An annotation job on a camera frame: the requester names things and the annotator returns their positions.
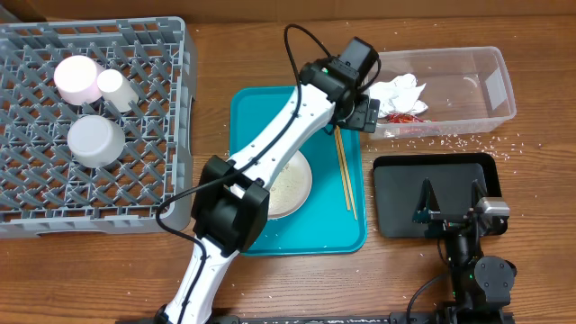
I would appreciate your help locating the grey bowl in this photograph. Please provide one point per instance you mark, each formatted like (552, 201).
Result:
(95, 141)

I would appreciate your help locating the black plastic tray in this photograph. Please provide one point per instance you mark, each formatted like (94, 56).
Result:
(398, 183)

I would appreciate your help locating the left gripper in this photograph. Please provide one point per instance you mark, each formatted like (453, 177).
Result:
(364, 112)

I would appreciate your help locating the teal plastic tray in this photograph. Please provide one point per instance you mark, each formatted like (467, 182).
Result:
(323, 225)

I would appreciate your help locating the wooden chopstick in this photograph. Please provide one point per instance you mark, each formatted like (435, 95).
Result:
(340, 154)
(351, 193)

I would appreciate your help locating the white napkin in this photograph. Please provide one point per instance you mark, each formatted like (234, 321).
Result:
(401, 95)

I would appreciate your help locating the white plastic cup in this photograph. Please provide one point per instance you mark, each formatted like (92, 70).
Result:
(116, 88)

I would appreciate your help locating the small pink bowl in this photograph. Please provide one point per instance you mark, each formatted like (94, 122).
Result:
(76, 79)

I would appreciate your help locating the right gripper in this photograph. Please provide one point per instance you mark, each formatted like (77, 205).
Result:
(426, 211)

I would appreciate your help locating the grey dishwasher rack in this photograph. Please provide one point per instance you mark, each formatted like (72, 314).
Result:
(43, 188)

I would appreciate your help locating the red snack wrapper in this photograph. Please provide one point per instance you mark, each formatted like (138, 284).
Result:
(404, 121)

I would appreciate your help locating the right wooden chopstick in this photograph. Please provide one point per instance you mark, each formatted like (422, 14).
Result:
(351, 193)

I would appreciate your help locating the large white plate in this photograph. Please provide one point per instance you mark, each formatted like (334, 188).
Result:
(291, 188)

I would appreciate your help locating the left wooden chopstick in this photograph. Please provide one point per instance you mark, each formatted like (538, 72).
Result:
(340, 154)

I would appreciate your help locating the clear plastic bin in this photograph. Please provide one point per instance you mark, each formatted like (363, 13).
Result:
(468, 90)

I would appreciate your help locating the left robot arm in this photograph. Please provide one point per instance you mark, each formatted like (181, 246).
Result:
(230, 206)

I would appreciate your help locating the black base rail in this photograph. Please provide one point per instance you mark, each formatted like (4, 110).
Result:
(393, 318)

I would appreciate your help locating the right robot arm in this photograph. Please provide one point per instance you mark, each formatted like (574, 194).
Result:
(481, 285)

